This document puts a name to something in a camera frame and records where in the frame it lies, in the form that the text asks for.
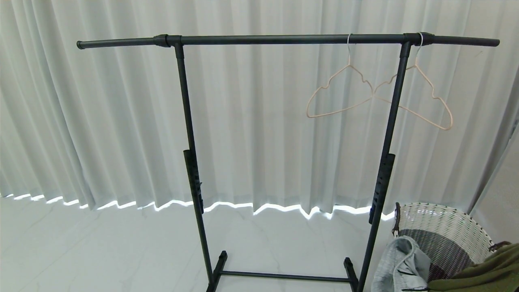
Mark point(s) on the black clothes rack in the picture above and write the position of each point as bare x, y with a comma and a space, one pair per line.
284, 39

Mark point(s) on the pale grey shorts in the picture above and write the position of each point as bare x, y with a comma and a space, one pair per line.
391, 267

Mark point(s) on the pink clothes hanger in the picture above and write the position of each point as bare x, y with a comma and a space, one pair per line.
416, 59
349, 56

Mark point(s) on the white curtain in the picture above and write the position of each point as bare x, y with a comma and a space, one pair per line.
101, 121

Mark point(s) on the white laundry basket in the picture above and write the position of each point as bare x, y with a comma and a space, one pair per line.
446, 219

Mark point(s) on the green long-sleeved shirt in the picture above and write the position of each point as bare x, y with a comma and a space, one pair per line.
490, 271

